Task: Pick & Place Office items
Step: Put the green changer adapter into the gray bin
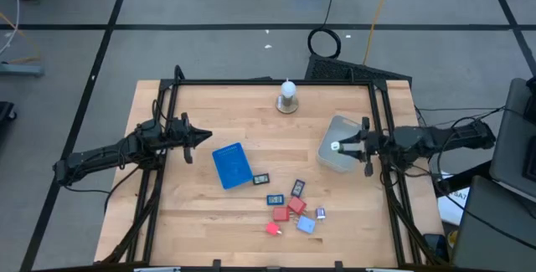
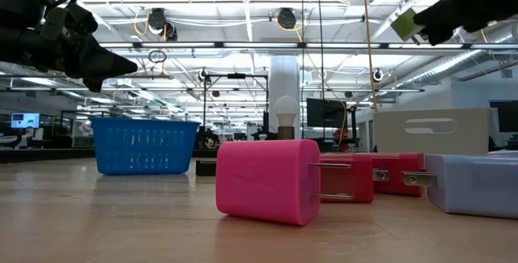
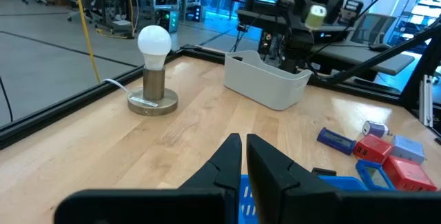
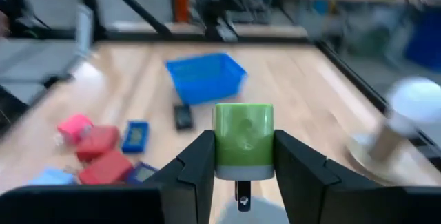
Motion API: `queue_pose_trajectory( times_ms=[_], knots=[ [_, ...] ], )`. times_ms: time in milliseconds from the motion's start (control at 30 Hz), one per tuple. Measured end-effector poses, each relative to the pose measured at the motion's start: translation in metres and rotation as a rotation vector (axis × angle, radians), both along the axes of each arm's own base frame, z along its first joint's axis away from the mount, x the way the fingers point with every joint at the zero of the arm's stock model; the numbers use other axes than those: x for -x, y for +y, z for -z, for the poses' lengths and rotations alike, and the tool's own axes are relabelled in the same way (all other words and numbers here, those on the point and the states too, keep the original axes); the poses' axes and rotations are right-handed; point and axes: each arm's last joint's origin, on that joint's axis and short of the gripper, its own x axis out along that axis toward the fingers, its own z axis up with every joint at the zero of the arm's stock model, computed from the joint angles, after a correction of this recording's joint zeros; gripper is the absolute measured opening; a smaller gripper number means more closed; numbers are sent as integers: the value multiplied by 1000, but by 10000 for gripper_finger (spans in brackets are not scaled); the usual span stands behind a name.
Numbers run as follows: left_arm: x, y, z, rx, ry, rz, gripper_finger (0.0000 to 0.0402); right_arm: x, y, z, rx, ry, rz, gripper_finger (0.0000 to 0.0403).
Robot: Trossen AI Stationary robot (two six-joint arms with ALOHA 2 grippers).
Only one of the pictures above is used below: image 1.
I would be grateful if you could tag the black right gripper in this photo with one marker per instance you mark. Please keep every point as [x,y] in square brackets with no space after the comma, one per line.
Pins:
[379,144]

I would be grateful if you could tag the grey case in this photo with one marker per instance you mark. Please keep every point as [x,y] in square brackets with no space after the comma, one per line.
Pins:
[494,238]
[508,138]

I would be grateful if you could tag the bright pinkish red wall charger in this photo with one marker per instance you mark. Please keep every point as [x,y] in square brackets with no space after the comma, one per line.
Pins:
[272,228]

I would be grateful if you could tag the black aluminium table frame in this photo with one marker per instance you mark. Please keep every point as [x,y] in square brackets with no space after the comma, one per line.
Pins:
[272,82]

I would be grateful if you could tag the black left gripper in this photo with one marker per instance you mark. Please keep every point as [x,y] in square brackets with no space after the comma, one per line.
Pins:
[178,131]

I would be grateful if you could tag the black phone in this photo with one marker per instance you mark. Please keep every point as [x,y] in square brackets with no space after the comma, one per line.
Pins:
[434,244]

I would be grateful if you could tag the light blue wall charger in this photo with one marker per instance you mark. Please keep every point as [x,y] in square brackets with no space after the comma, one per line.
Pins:
[306,224]

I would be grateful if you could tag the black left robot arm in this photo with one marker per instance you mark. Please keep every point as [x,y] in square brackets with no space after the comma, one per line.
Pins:
[96,157]

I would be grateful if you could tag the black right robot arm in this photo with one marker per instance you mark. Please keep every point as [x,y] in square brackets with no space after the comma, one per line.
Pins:
[419,138]

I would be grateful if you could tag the blue plastic basket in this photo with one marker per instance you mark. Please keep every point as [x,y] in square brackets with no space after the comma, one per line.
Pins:
[232,165]

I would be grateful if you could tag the purple wall charger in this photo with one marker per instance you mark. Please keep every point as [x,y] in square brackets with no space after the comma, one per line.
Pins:
[320,213]

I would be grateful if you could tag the white printed box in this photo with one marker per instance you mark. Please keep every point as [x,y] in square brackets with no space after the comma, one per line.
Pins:
[452,209]

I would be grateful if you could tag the white plastic bin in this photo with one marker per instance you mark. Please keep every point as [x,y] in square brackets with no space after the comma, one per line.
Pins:
[339,127]

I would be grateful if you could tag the dark blue digital display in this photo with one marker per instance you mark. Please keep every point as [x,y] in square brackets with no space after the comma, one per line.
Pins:
[297,188]

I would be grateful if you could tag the grey desk foot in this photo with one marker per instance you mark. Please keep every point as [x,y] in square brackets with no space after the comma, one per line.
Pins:
[21,69]

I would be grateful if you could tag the black perforated panel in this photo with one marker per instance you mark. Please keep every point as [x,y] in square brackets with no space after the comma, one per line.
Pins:
[335,70]

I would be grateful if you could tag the black frame bracket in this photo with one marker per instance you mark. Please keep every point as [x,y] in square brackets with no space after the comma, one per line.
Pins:
[216,265]
[339,265]

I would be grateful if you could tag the black caster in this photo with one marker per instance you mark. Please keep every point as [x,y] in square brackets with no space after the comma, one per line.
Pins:
[6,111]

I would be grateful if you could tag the white light bulb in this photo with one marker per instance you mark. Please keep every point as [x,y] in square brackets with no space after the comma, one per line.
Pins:
[288,89]

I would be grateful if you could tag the black digital display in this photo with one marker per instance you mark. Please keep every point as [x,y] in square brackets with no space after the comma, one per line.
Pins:
[261,178]

